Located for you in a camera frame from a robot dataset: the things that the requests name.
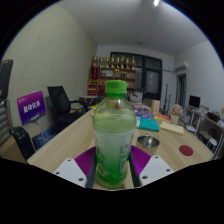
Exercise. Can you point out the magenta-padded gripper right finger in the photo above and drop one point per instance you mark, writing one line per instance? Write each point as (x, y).
(141, 160)

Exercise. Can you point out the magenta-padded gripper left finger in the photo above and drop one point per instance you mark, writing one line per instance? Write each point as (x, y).
(83, 163)

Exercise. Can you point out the green drink bottle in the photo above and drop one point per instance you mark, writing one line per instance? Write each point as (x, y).
(113, 140)

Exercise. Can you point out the small metal cup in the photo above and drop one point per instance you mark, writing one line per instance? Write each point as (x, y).
(148, 141)

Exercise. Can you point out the teal book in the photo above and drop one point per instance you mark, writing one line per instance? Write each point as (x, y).
(149, 124)

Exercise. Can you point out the yellow notepad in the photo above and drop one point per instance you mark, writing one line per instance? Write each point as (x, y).
(171, 128)

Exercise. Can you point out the blue patterned book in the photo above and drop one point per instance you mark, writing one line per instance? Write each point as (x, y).
(146, 115)

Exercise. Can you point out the flat round red coaster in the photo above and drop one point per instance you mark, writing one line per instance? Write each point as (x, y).
(186, 150)

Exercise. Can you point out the orange book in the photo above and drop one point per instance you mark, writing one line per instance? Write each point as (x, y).
(162, 117)

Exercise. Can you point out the orange standing card box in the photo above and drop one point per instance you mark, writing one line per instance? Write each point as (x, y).
(155, 106)

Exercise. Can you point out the potted flower bouquet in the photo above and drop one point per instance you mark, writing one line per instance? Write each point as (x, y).
(176, 111)

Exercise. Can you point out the black office chair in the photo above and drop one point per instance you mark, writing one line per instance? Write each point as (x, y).
(61, 106)

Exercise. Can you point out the black tripod stand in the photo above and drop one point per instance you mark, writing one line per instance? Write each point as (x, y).
(165, 100)

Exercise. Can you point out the black backpack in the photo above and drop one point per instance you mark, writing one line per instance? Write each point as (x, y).
(21, 141)

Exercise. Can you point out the white round stool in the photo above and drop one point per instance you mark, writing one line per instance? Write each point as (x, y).
(212, 141)

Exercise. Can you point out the purple sign board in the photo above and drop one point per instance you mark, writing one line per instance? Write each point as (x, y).
(31, 107)

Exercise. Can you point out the long cluttered side desk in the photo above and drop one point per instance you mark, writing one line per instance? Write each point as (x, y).
(210, 121)

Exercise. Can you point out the black computer monitor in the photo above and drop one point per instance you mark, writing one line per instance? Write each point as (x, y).
(194, 101)

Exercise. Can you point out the black framed glass door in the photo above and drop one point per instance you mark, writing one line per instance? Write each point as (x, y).
(151, 78)

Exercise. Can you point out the wooden shelf unit with trophies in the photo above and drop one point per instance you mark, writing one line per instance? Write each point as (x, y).
(100, 78)

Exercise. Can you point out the striped cushioned chair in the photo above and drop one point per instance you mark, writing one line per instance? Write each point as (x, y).
(4, 123)

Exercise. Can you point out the ceiling light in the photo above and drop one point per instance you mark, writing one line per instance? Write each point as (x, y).
(156, 2)

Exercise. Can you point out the white wall air conditioner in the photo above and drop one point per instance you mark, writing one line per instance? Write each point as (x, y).
(181, 65)

